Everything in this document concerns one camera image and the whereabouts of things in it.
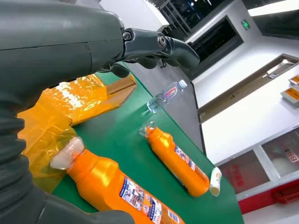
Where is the orange bottle with clear cap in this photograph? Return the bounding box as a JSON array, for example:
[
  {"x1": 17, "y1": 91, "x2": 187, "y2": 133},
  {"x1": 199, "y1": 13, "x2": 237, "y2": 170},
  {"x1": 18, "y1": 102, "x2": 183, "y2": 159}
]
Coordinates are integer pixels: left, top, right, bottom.
[
  {"x1": 50, "y1": 137, "x2": 186, "y2": 224},
  {"x1": 139, "y1": 121, "x2": 211, "y2": 198}
]

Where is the clear plastic water bottle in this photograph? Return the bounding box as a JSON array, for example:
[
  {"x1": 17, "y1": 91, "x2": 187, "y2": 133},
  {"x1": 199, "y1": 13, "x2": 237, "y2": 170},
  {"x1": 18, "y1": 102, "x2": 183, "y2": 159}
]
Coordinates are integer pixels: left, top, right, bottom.
[{"x1": 146, "y1": 79, "x2": 188, "y2": 114}]

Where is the small white bottle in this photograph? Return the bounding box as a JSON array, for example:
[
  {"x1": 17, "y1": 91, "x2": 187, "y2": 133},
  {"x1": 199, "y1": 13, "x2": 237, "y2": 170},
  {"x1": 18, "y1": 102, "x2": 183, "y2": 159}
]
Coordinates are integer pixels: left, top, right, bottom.
[{"x1": 209, "y1": 167, "x2": 223, "y2": 197}]

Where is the yellow film covered cardboard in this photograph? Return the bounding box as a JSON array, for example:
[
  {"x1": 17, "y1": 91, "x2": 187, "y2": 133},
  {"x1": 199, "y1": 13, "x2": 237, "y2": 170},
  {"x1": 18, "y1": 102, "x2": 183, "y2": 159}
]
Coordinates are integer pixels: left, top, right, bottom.
[{"x1": 17, "y1": 73, "x2": 137, "y2": 194}]

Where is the green table mat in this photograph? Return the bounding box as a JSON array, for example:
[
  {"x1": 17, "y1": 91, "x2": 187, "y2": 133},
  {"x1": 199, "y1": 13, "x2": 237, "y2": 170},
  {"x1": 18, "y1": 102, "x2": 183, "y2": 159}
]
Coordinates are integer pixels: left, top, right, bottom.
[{"x1": 51, "y1": 62, "x2": 245, "y2": 224}]

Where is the dark glass doorway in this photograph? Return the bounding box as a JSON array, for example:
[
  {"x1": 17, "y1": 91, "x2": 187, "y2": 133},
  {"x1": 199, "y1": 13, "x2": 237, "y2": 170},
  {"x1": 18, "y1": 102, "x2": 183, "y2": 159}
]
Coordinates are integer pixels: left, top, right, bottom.
[{"x1": 186, "y1": 15, "x2": 244, "y2": 80}]

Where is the white framed red cabinet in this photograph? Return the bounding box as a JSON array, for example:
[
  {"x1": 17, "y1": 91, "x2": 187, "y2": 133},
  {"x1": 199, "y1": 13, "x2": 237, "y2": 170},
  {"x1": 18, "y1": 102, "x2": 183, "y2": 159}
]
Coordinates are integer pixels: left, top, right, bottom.
[{"x1": 214, "y1": 126, "x2": 299, "y2": 216}]

